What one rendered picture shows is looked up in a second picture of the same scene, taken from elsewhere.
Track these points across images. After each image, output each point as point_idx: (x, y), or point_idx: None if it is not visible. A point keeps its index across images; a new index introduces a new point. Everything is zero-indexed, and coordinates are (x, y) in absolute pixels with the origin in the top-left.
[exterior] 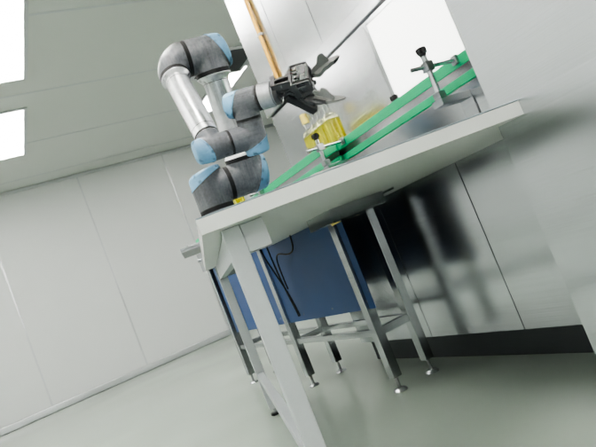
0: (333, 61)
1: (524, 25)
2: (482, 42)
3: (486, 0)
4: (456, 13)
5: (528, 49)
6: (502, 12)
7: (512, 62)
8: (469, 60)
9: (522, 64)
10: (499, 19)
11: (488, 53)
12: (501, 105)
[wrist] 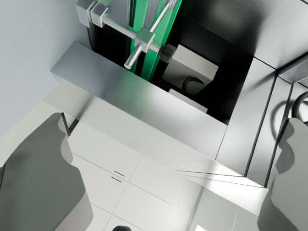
0: (280, 136)
1: (100, 112)
2: (103, 106)
3: (124, 121)
4: (132, 118)
5: (87, 104)
6: (112, 116)
7: (83, 98)
8: (156, 8)
9: (79, 98)
10: (110, 114)
11: (94, 101)
12: (56, 78)
